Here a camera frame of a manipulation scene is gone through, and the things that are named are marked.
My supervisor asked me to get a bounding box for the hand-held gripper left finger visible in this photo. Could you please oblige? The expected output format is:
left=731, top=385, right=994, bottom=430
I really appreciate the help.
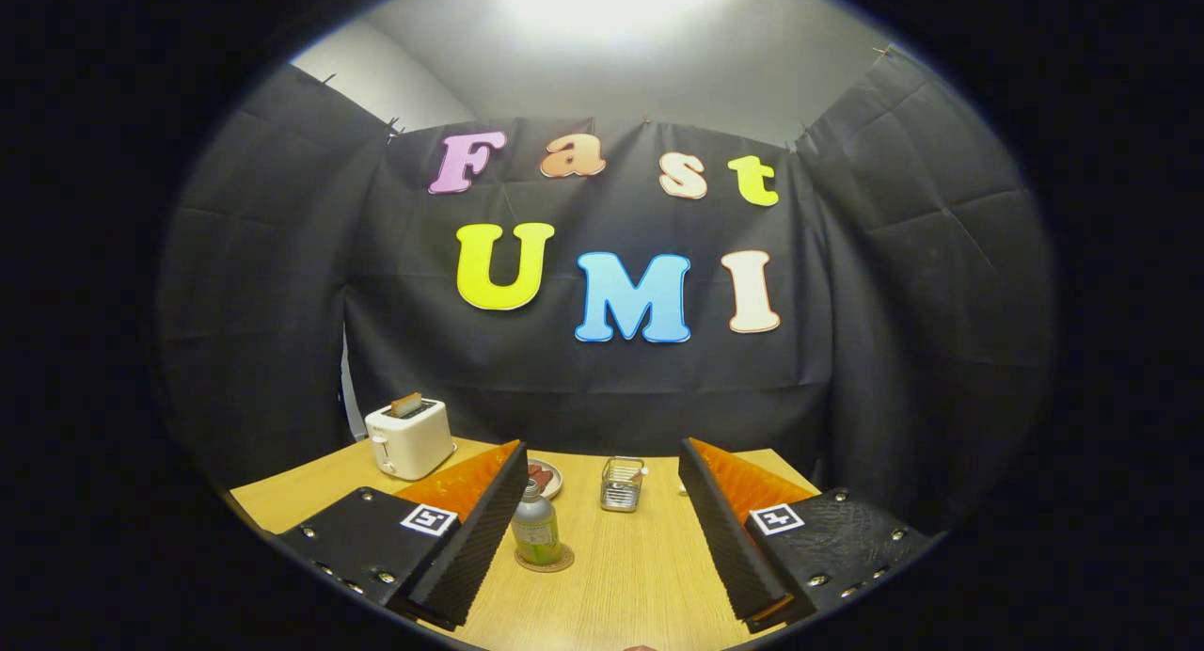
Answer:
left=273, top=438, right=531, bottom=631

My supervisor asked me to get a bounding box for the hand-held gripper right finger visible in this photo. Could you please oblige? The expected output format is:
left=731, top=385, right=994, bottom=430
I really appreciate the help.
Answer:
left=677, top=437, right=932, bottom=633

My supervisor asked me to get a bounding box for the silver juice bottle green label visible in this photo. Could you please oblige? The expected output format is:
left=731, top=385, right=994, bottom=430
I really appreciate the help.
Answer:
left=511, top=478, right=562, bottom=567

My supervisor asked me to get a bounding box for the round brown coaster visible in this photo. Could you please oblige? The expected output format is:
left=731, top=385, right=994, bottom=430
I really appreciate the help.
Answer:
left=515, top=545, right=576, bottom=574

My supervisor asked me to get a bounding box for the wooden table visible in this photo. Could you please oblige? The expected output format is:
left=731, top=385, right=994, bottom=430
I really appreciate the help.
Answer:
left=229, top=437, right=819, bottom=651

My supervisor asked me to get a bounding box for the white toaster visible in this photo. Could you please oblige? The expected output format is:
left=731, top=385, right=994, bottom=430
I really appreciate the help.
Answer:
left=364, top=399, right=457, bottom=482

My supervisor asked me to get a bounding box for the metal wire basket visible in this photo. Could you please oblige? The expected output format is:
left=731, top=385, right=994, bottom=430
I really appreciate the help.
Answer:
left=600, top=456, right=647, bottom=514

